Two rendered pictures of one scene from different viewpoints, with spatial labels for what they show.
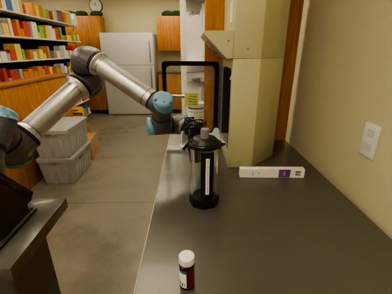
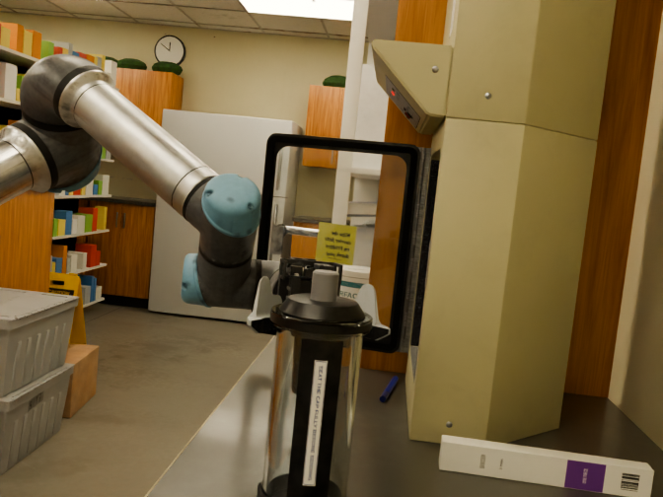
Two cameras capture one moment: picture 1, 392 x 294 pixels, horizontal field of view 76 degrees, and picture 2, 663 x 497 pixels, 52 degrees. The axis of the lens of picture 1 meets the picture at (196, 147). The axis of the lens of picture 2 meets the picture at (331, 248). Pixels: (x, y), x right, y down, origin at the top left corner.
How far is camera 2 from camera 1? 0.18 m
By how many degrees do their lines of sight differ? 17
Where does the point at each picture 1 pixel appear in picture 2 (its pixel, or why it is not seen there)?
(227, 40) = (432, 68)
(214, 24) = not seen: hidden behind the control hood
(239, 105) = (456, 250)
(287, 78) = (615, 214)
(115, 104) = (170, 286)
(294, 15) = (634, 50)
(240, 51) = (466, 100)
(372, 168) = not seen: outside the picture
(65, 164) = not seen: outside the picture
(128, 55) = (225, 167)
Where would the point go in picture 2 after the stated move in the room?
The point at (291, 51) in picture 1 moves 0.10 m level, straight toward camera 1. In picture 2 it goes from (626, 140) to (624, 135)
